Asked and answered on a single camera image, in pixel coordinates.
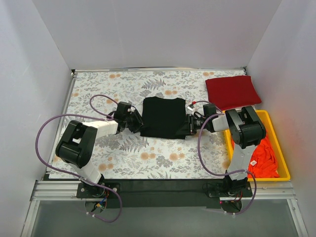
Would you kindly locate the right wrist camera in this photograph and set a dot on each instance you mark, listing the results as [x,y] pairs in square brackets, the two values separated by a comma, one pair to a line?
[208,110]

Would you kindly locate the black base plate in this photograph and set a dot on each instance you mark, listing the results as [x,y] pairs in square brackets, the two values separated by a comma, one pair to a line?
[163,192]

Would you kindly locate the folded red t-shirt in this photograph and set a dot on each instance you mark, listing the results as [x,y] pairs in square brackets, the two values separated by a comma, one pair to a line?
[232,92]

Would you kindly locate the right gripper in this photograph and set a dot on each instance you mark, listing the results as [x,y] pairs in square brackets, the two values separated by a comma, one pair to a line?
[190,124]

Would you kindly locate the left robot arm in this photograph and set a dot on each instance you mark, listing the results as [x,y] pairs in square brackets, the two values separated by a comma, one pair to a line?
[77,142]

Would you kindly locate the yellow plastic bin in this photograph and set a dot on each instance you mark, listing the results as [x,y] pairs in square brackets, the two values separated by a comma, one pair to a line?
[282,168]

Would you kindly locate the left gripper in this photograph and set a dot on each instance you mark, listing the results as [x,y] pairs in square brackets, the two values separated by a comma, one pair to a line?
[137,122]

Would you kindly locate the orange t-shirt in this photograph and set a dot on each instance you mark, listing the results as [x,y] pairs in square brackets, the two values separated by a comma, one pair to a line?
[263,163]

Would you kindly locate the black t-shirt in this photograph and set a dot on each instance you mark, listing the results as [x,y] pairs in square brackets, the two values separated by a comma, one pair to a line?
[164,118]

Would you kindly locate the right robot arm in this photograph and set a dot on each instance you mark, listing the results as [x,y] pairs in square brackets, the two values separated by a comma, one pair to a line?
[246,130]

